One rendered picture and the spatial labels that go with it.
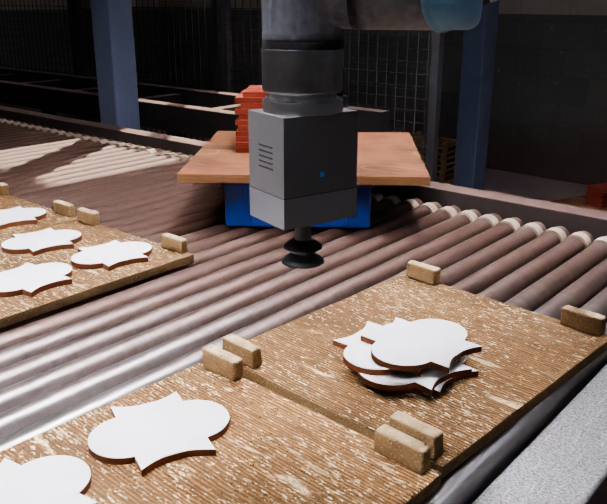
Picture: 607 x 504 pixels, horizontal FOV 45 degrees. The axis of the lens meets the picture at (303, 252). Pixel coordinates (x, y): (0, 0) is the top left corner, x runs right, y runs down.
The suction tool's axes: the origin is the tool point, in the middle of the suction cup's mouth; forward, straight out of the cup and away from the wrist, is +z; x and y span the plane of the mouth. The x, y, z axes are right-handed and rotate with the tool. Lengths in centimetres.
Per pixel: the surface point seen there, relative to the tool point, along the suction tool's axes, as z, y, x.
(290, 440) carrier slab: 18.4, 3.2, 2.4
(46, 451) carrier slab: 18.4, 24.7, -9.8
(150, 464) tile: 17.7, 17.3, -0.8
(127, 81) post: 2, -56, -191
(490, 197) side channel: 17, -84, -50
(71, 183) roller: 21, -16, -131
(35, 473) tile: 17.6, 26.9, -5.4
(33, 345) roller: 20.3, 18.5, -39.0
